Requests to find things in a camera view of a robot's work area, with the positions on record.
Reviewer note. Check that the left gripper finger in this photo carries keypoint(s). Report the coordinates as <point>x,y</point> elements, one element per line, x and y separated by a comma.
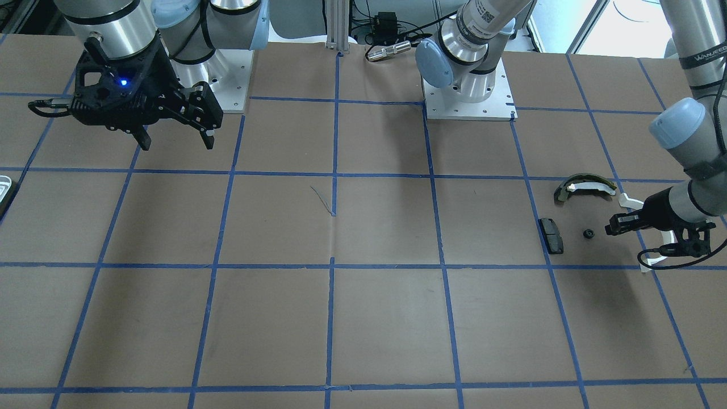
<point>619,230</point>
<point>626,219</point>

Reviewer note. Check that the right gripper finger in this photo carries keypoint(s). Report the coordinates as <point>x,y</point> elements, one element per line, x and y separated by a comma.
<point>208,136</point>

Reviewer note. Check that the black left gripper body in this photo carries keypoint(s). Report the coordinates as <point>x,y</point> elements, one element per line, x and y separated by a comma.
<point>665,207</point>

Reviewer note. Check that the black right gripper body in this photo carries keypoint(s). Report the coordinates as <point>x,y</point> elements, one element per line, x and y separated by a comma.
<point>161,85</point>

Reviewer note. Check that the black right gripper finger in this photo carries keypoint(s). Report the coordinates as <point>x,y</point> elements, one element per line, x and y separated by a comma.
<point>141,135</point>

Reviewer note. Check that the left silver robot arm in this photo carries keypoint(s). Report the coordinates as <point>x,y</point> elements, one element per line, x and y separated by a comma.
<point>692,130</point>

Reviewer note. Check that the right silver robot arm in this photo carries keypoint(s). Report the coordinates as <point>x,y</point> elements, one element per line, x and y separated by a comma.
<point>191,32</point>

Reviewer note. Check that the silver ribbed metal tray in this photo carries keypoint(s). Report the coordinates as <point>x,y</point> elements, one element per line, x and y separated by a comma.
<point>7,186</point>

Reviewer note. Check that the olive brake shoe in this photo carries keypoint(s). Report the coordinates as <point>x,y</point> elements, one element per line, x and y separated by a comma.
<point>583,183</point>

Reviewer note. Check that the dark grey brake pad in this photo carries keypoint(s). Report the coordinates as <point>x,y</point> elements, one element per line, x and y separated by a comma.
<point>551,235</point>

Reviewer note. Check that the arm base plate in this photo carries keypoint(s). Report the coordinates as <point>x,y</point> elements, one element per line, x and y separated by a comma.
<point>228,72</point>
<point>486,97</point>

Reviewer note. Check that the aluminium frame post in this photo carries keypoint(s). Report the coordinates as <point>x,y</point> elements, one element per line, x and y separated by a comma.
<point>337,24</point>

